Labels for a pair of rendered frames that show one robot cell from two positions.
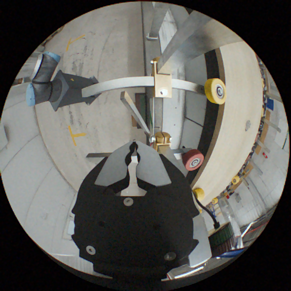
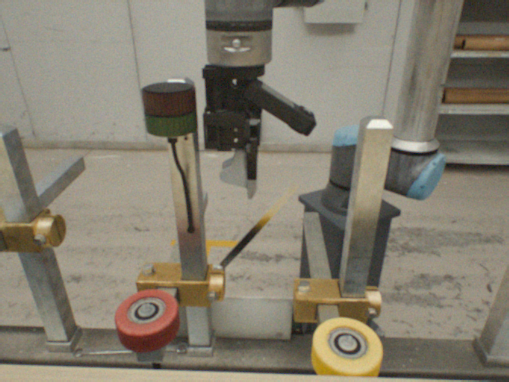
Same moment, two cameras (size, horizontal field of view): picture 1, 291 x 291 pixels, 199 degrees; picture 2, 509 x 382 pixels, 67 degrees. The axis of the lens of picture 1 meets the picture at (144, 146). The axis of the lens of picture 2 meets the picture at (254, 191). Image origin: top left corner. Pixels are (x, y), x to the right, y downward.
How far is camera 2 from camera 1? 58 cm
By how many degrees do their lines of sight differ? 67
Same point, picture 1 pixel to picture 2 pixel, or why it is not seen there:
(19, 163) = not seen: hidden behind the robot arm
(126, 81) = (319, 254)
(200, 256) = not seen: hidden behind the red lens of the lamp
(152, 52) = (426, 352)
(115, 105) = not seen: outside the picture
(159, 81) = (324, 284)
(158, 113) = (251, 355)
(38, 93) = (350, 156)
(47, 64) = (405, 170)
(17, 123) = (330, 79)
